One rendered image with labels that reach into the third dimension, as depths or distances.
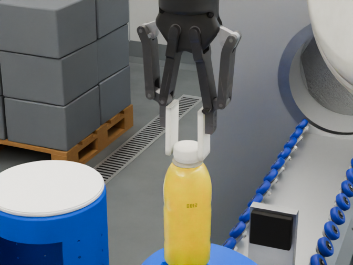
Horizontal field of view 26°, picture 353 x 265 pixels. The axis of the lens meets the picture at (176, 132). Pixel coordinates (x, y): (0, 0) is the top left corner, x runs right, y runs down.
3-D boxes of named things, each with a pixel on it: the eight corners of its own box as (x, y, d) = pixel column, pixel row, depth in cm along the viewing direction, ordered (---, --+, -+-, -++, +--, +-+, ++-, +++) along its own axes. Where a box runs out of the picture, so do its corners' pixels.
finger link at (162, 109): (167, 92, 99) (146, 89, 100) (167, 128, 101) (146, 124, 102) (172, 89, 100) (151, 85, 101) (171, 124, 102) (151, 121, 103)
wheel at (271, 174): (280, 169, 203) (274, 164, 203) (276, 176, 199) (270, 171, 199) (269, 180, 205) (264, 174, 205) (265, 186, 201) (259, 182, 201)
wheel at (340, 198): (343, 188, 190) (336, 192, 191) (340, 196, 186) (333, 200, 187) (353, 203, 190) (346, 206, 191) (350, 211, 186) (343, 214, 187)
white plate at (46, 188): (6, 157, 195) (6, 161, 195) (-32, 210, 170) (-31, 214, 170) (113, 161, 192) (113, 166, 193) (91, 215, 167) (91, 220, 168)
